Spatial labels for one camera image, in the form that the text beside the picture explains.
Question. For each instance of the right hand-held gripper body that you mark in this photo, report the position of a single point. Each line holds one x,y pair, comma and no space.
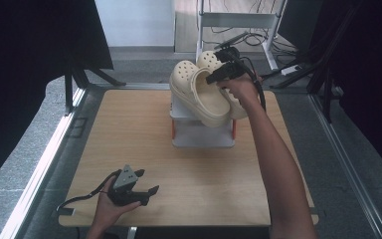
235,68

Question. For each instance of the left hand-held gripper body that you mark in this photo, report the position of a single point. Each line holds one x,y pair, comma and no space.
126,181

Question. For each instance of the cream clog shoe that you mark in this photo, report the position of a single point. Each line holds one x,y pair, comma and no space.
205,99
207,59

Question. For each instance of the grey two-tier shoe rack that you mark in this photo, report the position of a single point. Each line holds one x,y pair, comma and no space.
202,136

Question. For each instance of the person's right hand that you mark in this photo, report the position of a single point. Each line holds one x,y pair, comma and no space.
243,89

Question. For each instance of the person's left hand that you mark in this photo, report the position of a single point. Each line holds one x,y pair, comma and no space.
107,212

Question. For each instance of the white power strip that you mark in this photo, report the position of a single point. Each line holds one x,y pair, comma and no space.
290,69

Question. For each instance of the black metal stand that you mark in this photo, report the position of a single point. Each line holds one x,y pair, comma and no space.
326,96
68,89

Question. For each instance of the black curtain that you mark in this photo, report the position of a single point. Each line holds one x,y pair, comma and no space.
30,49
361,66

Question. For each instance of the white metal stand frame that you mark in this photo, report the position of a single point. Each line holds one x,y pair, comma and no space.
238,20

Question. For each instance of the aluminium floor rail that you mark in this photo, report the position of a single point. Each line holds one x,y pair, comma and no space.
36,179
348,166

